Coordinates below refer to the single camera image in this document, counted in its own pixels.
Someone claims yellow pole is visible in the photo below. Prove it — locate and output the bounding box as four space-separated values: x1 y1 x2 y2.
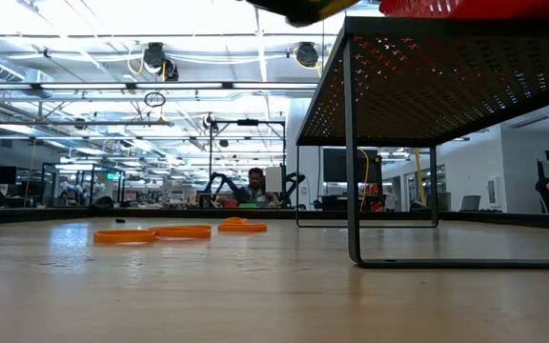
412 148 427 207

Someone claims black perforated metal shelf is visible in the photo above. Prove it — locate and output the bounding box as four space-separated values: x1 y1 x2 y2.
295 16 549 271

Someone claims black ceiling fixture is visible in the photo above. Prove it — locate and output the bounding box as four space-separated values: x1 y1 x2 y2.
161 56 180 83

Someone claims black background station frame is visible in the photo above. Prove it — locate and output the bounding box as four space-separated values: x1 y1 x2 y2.
207 118 288 211

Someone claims black aluminium table frame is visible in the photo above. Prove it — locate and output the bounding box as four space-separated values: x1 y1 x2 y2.
0 207 549 232

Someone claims white panel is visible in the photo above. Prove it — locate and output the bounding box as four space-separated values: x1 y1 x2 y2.
264 166 284 193

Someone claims yellow hanging cable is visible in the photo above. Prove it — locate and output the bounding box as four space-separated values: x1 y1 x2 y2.
357 147 372 213

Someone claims yellow packet with grey end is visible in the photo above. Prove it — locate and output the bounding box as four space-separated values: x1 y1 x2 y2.
244 0 362 29

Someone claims black ceiling cable reel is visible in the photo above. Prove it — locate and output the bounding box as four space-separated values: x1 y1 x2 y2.
142 41 168 71
295 41 320 70

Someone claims hanging black cable ring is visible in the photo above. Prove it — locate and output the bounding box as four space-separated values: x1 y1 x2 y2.
143 91 168 109

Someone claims black framed workstation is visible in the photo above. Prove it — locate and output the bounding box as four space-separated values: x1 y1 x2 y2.
39 162 127 208

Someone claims red plastic mesh basket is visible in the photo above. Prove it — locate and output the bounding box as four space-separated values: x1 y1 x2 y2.
378 0 549 20

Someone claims grey chair back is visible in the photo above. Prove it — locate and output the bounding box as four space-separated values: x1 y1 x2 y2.
459 194 482 213

